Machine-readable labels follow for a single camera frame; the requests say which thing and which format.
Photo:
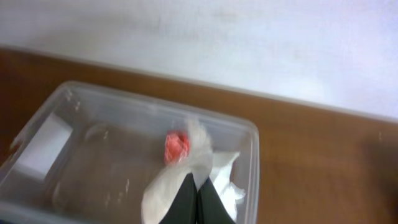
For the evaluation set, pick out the red snack wrapper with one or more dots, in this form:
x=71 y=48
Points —
x=177 y=147

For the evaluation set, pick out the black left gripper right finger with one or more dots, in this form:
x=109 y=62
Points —
x=210 y=209

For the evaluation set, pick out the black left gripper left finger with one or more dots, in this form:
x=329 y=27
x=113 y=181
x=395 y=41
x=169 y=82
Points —
x=184 y=205

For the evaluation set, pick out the white label on bin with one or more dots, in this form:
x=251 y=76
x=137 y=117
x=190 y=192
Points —
x=43 y=149

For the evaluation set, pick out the white tissue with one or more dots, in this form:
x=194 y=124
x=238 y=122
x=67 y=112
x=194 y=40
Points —
x=203 y=163

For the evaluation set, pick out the clear plastic waste bin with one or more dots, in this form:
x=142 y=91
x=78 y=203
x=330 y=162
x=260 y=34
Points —
x=116 y=149

